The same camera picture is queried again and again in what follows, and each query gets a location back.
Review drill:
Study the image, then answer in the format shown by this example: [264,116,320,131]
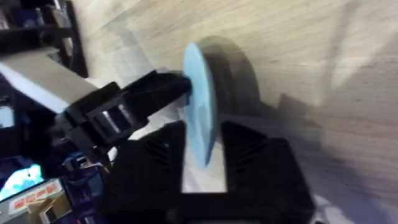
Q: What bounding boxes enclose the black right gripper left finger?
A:
[104,120,187,218]

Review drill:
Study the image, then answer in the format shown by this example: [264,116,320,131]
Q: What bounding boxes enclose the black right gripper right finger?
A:
[220,120,315,220]

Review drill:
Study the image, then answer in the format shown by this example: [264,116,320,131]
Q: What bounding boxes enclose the light blue round plate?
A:
[181,35,261,170]

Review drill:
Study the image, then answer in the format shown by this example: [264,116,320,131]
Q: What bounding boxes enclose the cardboard box with orange label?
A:
[0,178,73,224]

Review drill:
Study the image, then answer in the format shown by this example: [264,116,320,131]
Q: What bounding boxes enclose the black metal frame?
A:
[0,0,89,78]

